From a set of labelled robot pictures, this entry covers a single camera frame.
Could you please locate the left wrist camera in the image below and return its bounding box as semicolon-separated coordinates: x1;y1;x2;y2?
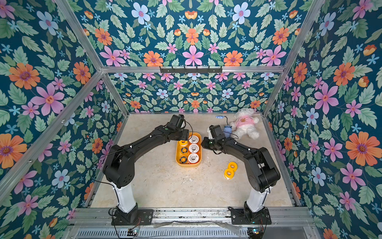
166;115;186;130

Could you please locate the black hook rail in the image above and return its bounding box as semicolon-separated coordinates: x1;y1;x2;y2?
159;66;223;74

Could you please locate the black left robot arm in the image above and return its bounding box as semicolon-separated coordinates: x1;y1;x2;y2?
103;125;189;214

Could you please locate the white perforated vent panel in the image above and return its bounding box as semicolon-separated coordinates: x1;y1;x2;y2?
74;227;249;239

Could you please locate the yellow plastic storage box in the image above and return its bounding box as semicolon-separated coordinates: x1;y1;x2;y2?
176;132;203;167

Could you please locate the black yellow sealing tape roll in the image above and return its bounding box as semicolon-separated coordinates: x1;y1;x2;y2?
181;147;189;154
179;156;188;164

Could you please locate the green circuit board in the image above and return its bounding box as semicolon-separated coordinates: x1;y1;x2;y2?
127;229;140;236

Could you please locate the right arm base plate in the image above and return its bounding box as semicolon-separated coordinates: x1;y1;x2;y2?
228;207;272;226

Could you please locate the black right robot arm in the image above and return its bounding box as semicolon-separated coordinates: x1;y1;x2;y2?
202;137;281;213

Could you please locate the orange white sealing tape roll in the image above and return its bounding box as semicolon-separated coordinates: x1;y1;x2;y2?
188;153;200;164
189;135;200;144
189;144;200;153

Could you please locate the white plush bear pink shirt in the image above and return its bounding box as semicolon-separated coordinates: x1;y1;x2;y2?
229;108;260;139

